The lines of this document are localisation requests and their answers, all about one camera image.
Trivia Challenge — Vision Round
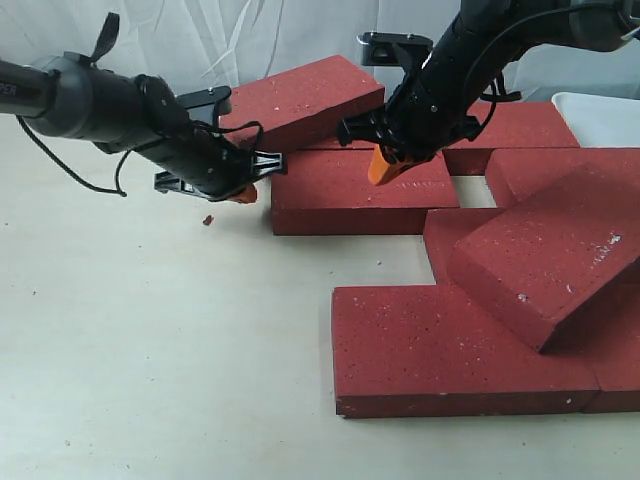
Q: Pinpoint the red brick back row right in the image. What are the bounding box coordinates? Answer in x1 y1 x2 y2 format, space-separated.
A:
441 102 579 176

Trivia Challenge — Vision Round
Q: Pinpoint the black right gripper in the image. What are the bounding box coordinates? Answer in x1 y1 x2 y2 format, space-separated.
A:
336 65 481 186

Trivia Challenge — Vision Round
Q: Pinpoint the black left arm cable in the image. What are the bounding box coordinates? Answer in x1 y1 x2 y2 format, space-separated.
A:
14 12 265 198

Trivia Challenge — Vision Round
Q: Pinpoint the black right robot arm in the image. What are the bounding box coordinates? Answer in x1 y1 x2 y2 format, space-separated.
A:
337 1 639 186

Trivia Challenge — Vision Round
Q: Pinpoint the red brick second row right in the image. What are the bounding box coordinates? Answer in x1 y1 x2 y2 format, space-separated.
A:
485 148 639 208

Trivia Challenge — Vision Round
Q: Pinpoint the white plastic tray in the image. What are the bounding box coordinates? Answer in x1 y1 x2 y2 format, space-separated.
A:
551 92 639 148

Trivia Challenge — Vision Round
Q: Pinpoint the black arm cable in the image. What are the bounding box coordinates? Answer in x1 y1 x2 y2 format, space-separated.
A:
449 0 640 131
14 12 265 198

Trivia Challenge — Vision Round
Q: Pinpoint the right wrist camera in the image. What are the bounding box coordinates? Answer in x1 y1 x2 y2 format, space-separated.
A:
357 31 434 70

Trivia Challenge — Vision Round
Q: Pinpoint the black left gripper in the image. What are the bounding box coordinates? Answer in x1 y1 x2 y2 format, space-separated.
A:
136 121 287 204

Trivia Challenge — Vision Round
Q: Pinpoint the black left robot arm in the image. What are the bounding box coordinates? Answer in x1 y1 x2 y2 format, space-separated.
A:
1 52 287 203

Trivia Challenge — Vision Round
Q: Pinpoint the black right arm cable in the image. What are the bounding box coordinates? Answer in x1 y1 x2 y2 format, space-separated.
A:
449 0 640 131

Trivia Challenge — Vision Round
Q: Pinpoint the pale blue backdrop cloth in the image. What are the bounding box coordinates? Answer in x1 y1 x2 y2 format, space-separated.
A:
0 0 640 105

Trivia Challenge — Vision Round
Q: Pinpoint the red brick back row left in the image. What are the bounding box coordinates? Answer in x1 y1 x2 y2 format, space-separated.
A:
300 137 375 151

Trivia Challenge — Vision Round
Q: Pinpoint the red brick third row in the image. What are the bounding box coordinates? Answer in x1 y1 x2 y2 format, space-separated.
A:
423 208 505 285

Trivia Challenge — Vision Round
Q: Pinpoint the large red brick front left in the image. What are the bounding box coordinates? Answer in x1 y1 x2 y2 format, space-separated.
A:
331 285 600 419

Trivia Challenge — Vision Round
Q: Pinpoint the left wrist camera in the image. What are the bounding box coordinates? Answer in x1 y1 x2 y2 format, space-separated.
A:
176 86 232 127

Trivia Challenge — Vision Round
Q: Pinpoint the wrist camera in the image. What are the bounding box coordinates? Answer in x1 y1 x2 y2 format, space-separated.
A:
357 31 434 70
176 86 232 127

